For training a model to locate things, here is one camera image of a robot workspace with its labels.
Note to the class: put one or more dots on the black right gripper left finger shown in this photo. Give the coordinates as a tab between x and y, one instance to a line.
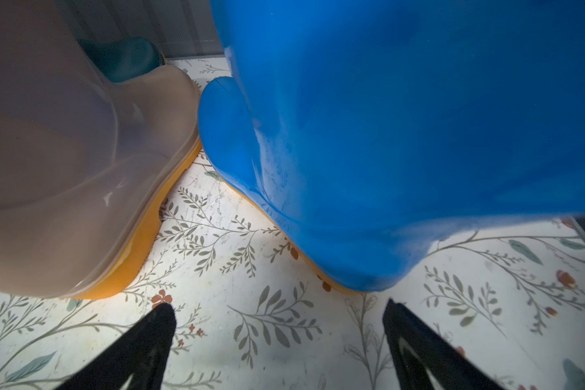
137	360

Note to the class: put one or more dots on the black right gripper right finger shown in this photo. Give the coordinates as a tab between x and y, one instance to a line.
420	354

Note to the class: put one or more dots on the beige rain boot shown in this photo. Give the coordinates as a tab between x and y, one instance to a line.
85	163

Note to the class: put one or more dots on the blue rain boot front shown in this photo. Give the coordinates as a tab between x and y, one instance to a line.
367	130

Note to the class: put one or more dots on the dark green boot back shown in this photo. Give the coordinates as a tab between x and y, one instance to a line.
123	60

